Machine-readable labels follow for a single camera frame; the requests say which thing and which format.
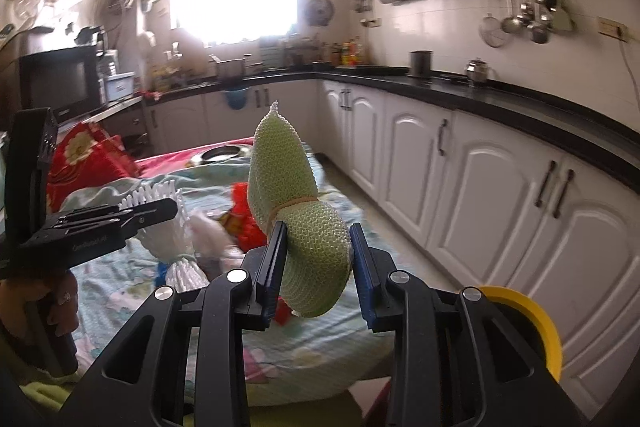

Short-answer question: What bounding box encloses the white foam fruit net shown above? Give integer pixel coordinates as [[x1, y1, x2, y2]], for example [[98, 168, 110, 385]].
[[119, 180, 209, 293]]

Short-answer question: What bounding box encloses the red plastic bag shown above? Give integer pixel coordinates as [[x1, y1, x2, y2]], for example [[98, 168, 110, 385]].
[[218, 182, 294, 327]]

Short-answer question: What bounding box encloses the green foam fruit net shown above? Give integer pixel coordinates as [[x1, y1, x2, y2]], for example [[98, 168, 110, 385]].
[[247, 103, 352, 317]]

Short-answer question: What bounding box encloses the yellow rimmed trash bin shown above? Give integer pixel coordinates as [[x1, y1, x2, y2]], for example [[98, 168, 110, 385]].
[[480, 285, 563, 381]]

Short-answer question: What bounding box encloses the black kitchen countertop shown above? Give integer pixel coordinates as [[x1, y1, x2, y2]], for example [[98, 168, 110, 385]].
[[144, 65, 640, 193]]

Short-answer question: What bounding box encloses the left hand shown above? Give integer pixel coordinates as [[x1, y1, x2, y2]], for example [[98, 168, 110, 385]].
[[0, 271, 78, 340]]

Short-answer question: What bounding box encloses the red floral cushion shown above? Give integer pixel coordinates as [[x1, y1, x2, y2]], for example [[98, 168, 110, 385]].
[[46, 122, 141, 213]]

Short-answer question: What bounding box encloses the cartoon print table cloth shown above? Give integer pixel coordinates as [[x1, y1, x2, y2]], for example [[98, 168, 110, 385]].
[[62, 155, 393, 407]]

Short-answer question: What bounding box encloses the white crumpled plastic bag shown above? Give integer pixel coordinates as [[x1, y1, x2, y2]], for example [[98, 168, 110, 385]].
[[188, 210, 245, 280]]

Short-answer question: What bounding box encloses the black microwave oven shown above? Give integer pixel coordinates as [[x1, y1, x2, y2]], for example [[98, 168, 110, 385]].
[[17, 46, 105, 122]]

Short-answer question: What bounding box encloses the white storage box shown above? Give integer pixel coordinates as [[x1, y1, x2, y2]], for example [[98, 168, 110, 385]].
[[103, 72, 134, 103]]

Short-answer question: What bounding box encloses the steel bowl on table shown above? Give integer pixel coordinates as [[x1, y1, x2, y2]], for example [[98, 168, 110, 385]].
[[190, 144, 252, 167]]

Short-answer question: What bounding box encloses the blue hanging basket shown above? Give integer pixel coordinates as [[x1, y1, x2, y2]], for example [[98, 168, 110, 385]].
[[222, 88, 250, 110]]

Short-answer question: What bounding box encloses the steel cooking pot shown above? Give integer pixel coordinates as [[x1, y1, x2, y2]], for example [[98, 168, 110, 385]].
[[208, 54, 250, 80]]

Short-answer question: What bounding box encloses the steel teapot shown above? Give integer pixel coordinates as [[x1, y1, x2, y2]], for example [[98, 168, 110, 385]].
[[464, 57, 495, 86]]

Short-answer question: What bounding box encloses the dark metal cup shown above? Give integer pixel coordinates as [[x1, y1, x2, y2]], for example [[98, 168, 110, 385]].
[[408, 50, 432, 79]]

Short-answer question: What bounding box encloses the hanging steel ladle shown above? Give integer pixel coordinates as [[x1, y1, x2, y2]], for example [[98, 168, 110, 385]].
[[501, 0, 521, 35]]

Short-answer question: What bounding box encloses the hanging wire strainer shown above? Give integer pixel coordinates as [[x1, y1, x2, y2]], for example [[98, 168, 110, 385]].
[[478, 13, 511, 49]]

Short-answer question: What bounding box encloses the wall power outlet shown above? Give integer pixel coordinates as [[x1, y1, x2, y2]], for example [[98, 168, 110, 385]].
[[598, 17, 628, 42]]

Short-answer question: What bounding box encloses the wall exhaust fan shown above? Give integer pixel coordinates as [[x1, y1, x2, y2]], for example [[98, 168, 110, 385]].
[[304, 0, 335, 27]]

